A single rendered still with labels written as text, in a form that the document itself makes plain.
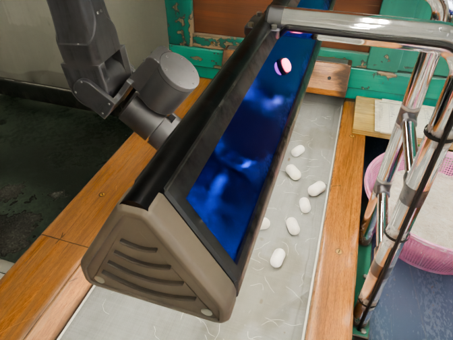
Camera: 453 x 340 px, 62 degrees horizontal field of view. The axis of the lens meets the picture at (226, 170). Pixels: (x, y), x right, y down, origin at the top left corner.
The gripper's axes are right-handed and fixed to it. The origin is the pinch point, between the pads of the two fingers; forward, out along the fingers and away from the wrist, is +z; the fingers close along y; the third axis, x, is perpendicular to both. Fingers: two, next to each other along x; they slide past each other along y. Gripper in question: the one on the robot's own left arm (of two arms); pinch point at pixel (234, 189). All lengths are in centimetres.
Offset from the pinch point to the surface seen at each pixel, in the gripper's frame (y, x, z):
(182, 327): -18.7, 7.4, 4.3
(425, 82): 5.0, -28.0, 4.9
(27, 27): 129, 128, -101
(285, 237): 0.4, 1.1, 12.1
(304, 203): 7.3, -1.3, 12.4
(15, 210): 43, 136, -36
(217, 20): 48, 5, -20
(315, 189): 11.3, -2.3, 13.3
